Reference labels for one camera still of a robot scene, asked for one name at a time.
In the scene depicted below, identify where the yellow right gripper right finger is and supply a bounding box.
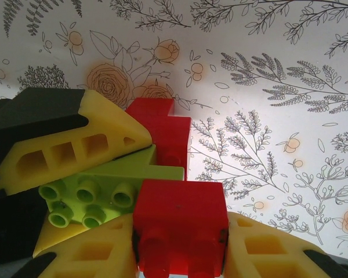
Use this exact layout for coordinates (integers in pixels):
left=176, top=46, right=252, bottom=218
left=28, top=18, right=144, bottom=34
left=223, top=212, right=348, bottom=278

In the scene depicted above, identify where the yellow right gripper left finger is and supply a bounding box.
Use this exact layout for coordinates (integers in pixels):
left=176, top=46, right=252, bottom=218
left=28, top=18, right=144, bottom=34
left=11, top=214, right=139, bottom=278

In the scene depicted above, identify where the small red lego brick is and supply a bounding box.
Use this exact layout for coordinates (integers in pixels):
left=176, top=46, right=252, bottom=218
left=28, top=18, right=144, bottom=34
left=124, top=97, right=175, bottom=137
left=132, top=178, right=230, bottom=278

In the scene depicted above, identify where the long lime green lego brick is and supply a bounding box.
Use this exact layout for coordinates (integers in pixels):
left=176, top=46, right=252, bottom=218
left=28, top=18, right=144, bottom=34
left=39, top=144, right=186, bottom=229

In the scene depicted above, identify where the large red lego brick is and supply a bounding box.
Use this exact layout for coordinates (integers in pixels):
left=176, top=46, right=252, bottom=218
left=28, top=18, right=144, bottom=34
left=146, top=116, right=193, bottom=182

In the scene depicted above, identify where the floral patterned table cover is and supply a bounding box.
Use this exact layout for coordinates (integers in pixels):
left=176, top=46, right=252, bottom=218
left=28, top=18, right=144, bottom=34
left=0, top=0, right=348, bottom=263

